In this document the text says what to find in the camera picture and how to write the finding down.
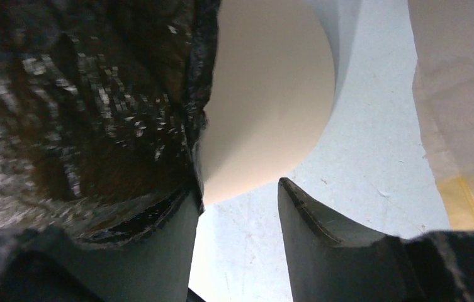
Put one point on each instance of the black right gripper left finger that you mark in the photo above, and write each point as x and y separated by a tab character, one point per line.
48	266

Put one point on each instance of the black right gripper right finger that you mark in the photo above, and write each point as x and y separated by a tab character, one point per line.
331	257

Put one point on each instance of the black plastic trash bag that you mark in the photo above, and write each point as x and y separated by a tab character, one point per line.
101	113

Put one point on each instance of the beige round trash bin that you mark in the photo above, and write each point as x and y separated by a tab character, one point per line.
272	95

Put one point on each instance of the translucent bag of supplies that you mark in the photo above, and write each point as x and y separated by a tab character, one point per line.
443	91

